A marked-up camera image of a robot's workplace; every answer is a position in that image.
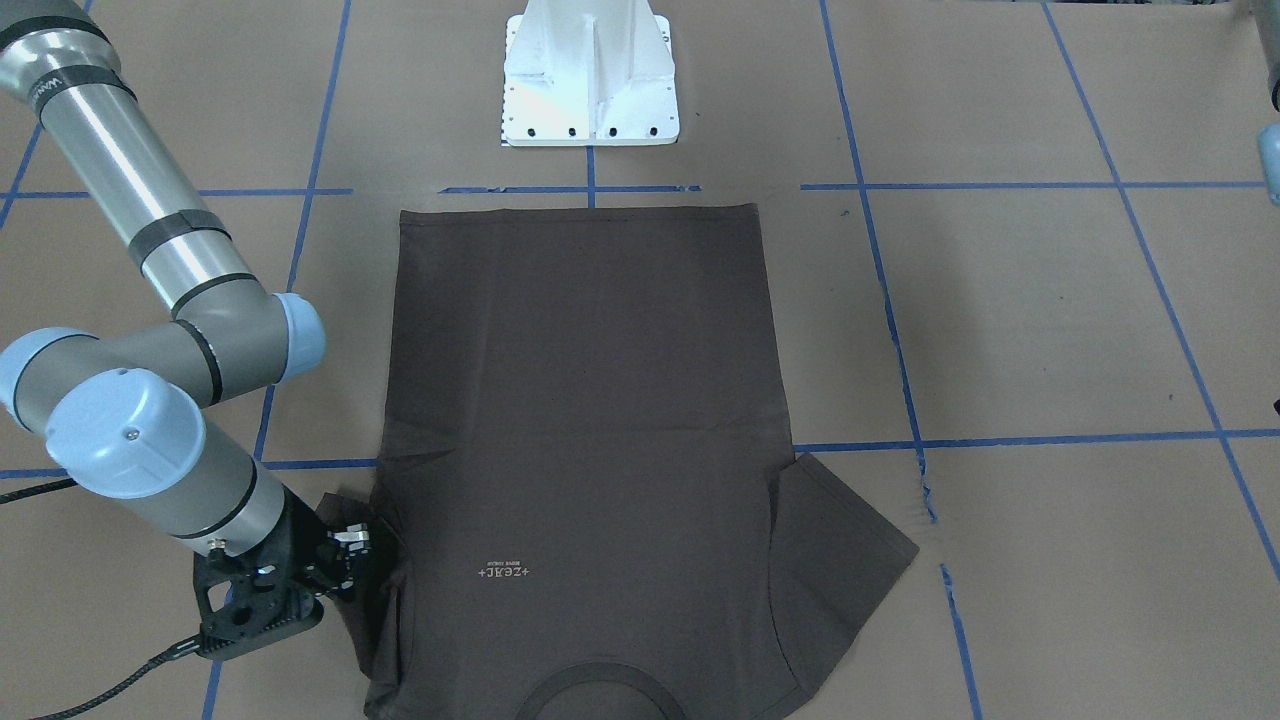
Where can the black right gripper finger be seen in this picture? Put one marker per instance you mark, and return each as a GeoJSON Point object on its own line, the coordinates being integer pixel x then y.
{"type": "Point", "coordinates": [344, 559]}

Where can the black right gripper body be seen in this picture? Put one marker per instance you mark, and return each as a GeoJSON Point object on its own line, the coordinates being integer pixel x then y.
{"type": "Point", "coordinates": [300, 528]}

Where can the dark brown t-shirt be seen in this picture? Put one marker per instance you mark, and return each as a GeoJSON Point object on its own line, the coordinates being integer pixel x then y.
{"type": "Point", "coordinates": [587, 502]}

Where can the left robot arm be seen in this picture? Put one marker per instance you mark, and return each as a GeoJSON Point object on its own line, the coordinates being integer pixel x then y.
{"type": "Point", "coordinates": [1265, 19]}

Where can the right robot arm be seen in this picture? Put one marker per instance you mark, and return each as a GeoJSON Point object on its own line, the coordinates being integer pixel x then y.
{"type": "Point", "coordinates": [125, 416]}

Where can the white camera pillar base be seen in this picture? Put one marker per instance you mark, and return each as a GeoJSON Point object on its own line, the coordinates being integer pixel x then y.
{"type": "Point", "coordinates": [589, 73]}

